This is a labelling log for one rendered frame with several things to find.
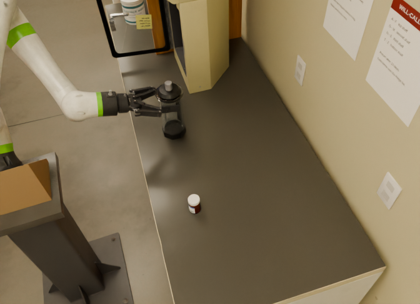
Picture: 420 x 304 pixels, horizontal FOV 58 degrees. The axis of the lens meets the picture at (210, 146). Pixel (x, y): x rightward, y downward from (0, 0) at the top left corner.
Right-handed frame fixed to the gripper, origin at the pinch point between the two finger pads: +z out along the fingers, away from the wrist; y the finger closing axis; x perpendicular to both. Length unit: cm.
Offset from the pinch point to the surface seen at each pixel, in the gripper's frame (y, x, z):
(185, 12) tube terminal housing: 24.7, -24.5, 9.8
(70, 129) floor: 122, 128, -38
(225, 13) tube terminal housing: 36, -19, 32
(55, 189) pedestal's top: -11, 33, -46
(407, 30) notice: -48, -58, 43
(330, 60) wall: -20, -31, 50
